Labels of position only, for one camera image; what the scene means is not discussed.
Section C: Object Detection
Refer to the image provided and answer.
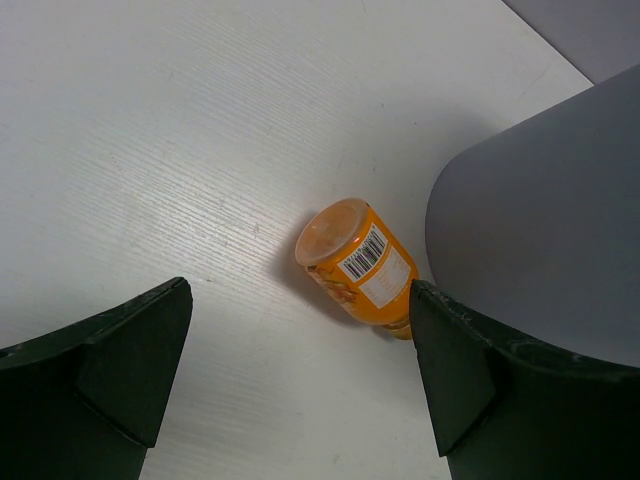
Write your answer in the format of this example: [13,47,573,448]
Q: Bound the orange juice bottle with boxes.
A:
[294,198,419,340]

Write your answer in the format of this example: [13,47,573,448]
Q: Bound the white plastic bin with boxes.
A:
[425,68,639,367]

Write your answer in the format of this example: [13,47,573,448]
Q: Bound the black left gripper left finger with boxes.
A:
[1,277,193,479]

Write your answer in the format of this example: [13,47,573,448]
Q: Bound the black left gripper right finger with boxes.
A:
[410,280,639,479]

